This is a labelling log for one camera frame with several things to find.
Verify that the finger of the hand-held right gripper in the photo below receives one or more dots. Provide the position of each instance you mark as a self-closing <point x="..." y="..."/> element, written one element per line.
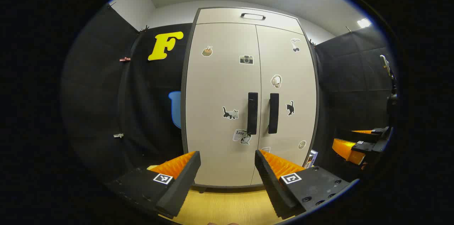
<point x="369" y="147"/>
<point x="361" y="137"/>

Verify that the red cloth clip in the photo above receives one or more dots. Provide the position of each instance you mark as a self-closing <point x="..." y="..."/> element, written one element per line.
<point x="125" y="59"/>

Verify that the white and blue box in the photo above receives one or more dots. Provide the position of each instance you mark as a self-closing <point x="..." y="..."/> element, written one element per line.
<point x="311" y="158"/>

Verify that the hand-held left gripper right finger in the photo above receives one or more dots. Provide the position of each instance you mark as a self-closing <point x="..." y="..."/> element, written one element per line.
<point x="271" y="189"/>

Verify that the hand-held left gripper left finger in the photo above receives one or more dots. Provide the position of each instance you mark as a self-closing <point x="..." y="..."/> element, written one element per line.
<point x="181" y="186"/>

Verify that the small ceiling light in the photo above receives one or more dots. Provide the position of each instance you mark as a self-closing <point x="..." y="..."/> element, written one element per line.
<point x="364" y="22"/>

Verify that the beige cabinet door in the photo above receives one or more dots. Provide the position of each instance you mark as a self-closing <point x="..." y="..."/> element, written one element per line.
<point x="280" y="54"/>
<point x="220" y="86"/>

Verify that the white cloth clip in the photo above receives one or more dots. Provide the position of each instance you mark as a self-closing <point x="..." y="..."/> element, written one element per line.
<point x="118" y="135"/>

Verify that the beige double-door shoe cabinet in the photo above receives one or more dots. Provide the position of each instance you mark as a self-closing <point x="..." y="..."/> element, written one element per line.
<point x="220" y="16"/>

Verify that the black backdrop cloth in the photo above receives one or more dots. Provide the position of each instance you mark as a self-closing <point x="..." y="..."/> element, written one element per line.
<point x="99" y="93"/>

